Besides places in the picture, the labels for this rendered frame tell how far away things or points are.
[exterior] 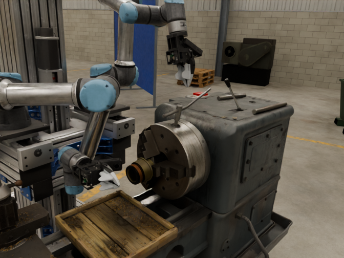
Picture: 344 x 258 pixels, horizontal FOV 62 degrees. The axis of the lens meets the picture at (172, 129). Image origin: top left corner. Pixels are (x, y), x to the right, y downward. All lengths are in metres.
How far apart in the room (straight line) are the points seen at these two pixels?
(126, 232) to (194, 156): 0.37
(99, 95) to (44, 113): 0.56
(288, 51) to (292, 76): 0.86
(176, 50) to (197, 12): 11.00
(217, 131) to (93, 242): 0.60
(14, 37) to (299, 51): 10.16
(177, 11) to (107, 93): 0.42
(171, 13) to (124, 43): 0.50
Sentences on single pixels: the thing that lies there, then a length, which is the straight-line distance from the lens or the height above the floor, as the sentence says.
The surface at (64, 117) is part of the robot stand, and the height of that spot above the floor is 1.12.
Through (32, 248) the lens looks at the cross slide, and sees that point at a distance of 0.98.
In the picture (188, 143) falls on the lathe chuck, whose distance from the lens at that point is 1.07.
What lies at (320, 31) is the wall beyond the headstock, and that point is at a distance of 11.02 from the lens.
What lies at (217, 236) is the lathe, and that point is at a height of 0.75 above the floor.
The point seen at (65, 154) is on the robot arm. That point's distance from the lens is 1.21.
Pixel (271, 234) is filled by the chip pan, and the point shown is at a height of 0.54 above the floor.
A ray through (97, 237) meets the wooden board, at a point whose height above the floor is 0.88.
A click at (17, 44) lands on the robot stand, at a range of 1.55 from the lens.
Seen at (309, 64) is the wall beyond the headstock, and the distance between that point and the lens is 11.06.
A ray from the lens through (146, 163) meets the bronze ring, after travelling 1.08.
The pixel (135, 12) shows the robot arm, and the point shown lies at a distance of 1.21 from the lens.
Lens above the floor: 1.58
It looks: 19 degrees down
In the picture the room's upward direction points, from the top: 3 degrees clockwise
